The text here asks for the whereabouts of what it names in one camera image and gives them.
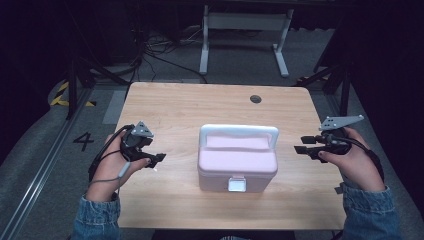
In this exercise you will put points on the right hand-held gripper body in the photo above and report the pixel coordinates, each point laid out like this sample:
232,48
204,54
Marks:
335,143

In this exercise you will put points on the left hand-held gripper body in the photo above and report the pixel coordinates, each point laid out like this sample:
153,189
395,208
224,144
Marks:
135,141

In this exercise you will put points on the person's right hand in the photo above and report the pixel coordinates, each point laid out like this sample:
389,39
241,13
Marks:
358,166

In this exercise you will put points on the person's left hand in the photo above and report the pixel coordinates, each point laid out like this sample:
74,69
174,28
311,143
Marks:
108,166

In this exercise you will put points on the black metal stand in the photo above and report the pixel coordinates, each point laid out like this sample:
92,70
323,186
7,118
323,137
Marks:
71,90
345,90

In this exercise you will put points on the black round table grommet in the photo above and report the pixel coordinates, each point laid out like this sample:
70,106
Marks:
255,99

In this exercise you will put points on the yellow black floor tape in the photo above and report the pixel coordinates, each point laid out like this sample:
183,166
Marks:
60,98

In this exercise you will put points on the aluminium floor rail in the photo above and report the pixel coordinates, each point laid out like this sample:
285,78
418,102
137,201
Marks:
36,173

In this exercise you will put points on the white metal table frame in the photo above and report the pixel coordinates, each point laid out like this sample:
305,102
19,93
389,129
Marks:
245,21

